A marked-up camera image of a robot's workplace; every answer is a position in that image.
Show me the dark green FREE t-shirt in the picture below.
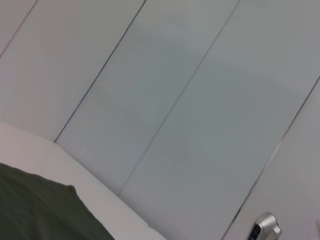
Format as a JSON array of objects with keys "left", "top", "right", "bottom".
[{"left": 0, "top": 162, "right": 117, "bottom": 240}]

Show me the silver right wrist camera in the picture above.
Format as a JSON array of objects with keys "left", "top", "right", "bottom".
[{"left": 248, "top": 211, "right": 284, "bottom": 240}]

